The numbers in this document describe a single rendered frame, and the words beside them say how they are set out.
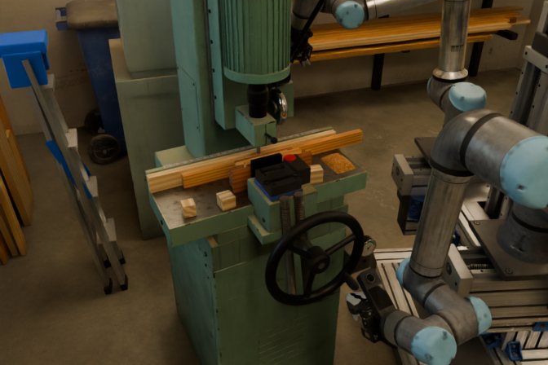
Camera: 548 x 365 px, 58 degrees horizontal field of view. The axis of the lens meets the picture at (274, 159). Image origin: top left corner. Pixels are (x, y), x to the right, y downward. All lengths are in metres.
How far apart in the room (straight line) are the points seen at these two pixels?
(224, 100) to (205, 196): 0.28
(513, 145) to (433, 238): 0.30
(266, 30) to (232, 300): 0.77
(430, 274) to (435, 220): 0.14
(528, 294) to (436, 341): 0.50
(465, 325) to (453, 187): 0.29
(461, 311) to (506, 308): 0.39
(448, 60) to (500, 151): 0.92
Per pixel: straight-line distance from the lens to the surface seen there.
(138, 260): 2.58
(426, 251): 1.13
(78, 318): 2.38
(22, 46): 1.91
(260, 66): 1.25
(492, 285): 1.43
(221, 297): 1.48
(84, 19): 3.03
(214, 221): 1.30
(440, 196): 1.05
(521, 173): 0.88
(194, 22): 1.44
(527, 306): 1.54
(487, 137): 0.92
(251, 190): 1.30
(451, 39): 1.77
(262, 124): 1.35
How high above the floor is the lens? 1.67
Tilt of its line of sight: 31 degrees down
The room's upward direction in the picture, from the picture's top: straight up
